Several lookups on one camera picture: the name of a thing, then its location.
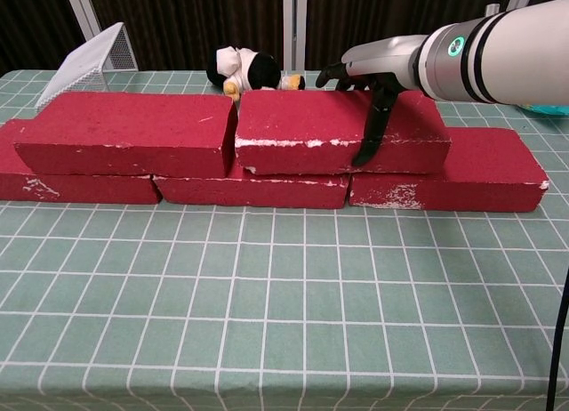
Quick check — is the white wire mesh basket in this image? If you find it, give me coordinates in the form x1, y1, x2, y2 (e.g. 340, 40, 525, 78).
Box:
34, 21, 139, 109

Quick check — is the teal plastic snack bag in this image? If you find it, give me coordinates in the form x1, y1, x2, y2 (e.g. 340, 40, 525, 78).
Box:
517, 101, 569, 117

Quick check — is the black white penguin plush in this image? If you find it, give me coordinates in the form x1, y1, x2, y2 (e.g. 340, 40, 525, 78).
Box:
206, 44, 307, 96

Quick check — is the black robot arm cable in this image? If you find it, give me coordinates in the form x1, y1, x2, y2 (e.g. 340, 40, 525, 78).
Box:
544, 268, 569, 411

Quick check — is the green checkered tablecloth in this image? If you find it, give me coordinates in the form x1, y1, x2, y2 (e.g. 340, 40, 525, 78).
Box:
0, 68, 569, 411

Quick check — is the red brick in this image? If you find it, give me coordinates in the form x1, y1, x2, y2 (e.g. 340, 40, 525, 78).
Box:
153, 164, 352, 211
348, 126, 550, 214
0, 119, 164, 206
234, 89, 453, 176
12, 91, 240, 180

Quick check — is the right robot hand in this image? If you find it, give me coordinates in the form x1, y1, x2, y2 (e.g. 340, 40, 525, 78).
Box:
314, 34, 428, 166

